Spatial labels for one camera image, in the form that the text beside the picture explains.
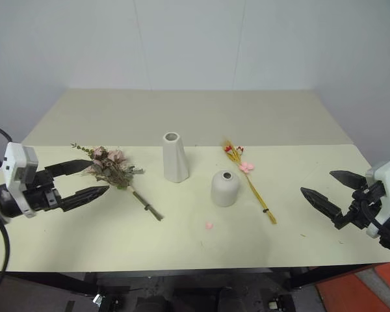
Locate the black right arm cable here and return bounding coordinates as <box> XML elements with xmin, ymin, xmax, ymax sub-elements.
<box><xmin>357</xmin><ymin>190</ymin><xmax>390</xmax><ymax>238</ymax></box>

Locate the black metal table frame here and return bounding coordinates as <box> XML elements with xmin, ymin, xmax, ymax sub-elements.
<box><xmin>5</xmin><ymin>264</ymin><xmax>378</xmax><ymax>297</ymax></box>

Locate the yellow stemmed flower bunch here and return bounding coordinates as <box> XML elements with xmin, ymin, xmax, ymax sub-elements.
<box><xmin>221</xmin><ymin>137</ymin><xmax>278</xmax><ymax>226</ymax></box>

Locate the dried pink rose bouquet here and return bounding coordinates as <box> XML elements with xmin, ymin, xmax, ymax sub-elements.
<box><xmin>70</xmin><ymin>142</ymin><xmax>165</xmax><ymax>222</ymax></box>

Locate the orange floor mat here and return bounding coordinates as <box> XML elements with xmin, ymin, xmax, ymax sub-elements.
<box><xmin>314</xmin><ymin>262</ymin><xmax>390</xmax><ymax>312</ymax></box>

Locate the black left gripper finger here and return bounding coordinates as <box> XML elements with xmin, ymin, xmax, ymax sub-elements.
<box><xmin>45</xmin><ymin>159</ymin><xmax>92</xmax><ymax>179</ymax></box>
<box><xmin>58</xmin><ymin>185</ymin><xmax>111</xmax><ymax>213</ymax></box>

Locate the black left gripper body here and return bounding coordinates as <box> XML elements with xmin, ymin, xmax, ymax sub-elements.
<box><xmin>21</xmin><ymin>168</ymin><xmax>66</xmax><ymax>213</ymax></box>

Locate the tall white ceramic vase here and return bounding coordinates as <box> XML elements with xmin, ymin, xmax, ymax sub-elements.
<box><xmin>162</xmin><ymin>131</ymin><xmax>190</xmax><ymax>184</ymax></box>

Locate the short round white vase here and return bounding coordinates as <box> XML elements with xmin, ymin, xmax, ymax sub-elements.
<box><xmin>210</xmin><ymin>170</ymin><xmax>241</xmax><ymax>208</ymax></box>

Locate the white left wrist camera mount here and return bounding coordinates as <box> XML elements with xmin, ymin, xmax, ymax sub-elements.
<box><xmin>1</xmin><ymin>141</ymin><xmax>40</xmax><ymax>219</ymax></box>

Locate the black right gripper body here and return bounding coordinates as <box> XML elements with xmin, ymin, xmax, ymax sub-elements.
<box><xmin>341</xmin><ymin>181</ymin><xmax>385</xmax><ymax>231</ymax></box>

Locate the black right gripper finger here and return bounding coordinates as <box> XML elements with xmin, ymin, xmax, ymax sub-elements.
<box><xmin>300</xmin><ymin>187</ymin><xmax>346</xmax><ymax>230</ymax></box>
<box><xmin>329</xmin><ymin>169</ymin><xmax>369</xmax><ymax>190</ymax></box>

